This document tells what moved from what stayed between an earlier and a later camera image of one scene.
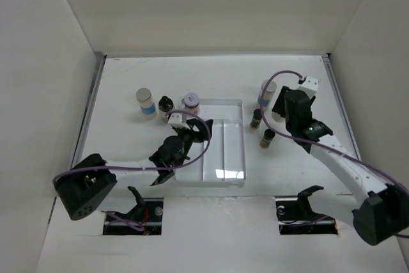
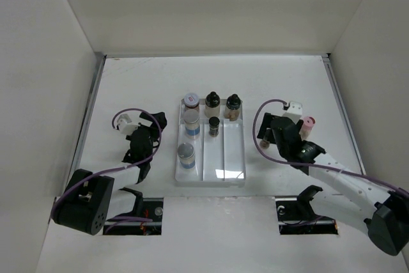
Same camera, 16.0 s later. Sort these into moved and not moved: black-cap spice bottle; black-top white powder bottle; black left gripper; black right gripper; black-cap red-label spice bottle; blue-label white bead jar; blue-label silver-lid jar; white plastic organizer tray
Moved: black left gripper; black right gripper; blue-label silver-lid jar; blue-label white bead jar; black-top white powder bottle; black-cap spice bottle
Not moved: black-cap red-label spice bottle; white plastic organizer tray
